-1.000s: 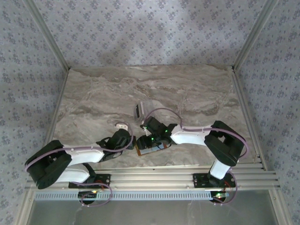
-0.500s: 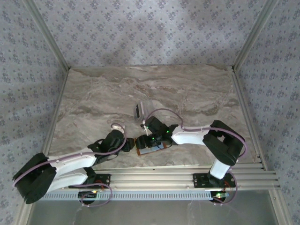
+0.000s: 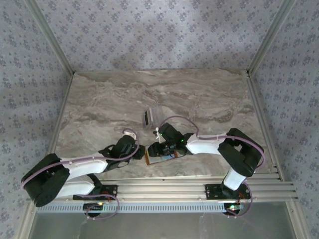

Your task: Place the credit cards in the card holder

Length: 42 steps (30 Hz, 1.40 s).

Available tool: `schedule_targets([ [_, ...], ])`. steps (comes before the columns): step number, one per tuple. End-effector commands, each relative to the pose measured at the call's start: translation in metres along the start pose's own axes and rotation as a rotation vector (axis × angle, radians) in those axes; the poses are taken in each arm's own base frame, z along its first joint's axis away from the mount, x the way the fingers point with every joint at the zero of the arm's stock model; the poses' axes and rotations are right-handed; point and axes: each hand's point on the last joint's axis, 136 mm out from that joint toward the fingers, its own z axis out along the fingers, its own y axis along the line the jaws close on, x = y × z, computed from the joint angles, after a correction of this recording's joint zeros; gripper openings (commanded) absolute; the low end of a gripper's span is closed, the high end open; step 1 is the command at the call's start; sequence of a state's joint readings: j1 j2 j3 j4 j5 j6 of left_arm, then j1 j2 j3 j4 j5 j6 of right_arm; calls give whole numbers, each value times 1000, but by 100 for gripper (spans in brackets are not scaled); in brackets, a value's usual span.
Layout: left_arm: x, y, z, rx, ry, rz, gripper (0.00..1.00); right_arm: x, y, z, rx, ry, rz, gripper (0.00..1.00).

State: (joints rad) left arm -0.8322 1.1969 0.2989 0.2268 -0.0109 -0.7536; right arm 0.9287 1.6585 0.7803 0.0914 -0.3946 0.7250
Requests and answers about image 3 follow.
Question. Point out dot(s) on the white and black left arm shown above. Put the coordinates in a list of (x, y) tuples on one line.
[(87, 166)]

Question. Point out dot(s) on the aluminium table side rail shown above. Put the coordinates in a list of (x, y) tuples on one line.
[(263, 124), (57, 129)]

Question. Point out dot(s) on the grey metal plate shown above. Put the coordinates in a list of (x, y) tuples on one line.
[(162, 226)]

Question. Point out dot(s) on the black controller board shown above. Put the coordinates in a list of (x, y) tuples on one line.
[(233, 208), (93, 207)]

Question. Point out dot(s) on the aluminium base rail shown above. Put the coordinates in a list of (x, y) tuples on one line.
[(162, 189)]

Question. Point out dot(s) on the aluminium corner post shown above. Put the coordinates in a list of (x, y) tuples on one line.
[(269, 37), (51, 37)]

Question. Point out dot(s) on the brown leather card holder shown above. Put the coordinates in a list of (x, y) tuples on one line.
[(152, 159)]

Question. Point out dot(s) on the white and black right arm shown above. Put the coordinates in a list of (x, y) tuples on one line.
[(207, 148)]

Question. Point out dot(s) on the aluminium frame bar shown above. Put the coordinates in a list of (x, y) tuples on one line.
[(25, 224), (297, 221)]

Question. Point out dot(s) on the clear plastic card box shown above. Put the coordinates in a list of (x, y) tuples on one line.
[(149, 117)]

